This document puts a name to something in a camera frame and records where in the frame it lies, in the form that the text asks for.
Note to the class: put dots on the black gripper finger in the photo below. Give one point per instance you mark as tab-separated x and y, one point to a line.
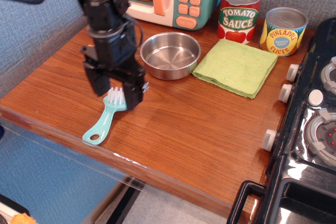
100	82
133	89

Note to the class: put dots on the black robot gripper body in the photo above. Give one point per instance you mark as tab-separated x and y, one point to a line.
113	52

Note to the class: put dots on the teal dish brush white bristles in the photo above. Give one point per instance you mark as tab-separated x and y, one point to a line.
114	102

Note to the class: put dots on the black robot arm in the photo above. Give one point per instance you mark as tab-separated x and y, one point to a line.
106	15

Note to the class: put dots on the green folded cloth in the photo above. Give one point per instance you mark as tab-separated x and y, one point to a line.
235	67

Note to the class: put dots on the small steel pan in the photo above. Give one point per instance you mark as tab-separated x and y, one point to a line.
170	55

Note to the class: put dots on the tomato sauce can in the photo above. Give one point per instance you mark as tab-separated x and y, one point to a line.
237	20

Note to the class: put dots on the grey stove knob lower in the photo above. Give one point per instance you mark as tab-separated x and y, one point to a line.
269	139

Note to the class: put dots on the grey stove knob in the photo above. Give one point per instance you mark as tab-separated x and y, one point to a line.
269	139
285	93
292	72

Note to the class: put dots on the grey stove knob middle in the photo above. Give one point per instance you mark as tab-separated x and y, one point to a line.
285	93

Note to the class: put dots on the orange plush object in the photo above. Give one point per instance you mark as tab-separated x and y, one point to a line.
23	219

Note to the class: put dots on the grey stove knob upper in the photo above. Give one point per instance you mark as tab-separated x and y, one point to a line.
292	72

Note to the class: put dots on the pineapple slices can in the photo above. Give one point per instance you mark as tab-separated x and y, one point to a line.
283	31

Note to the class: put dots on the black toy stove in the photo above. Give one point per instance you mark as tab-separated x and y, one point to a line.
300	176

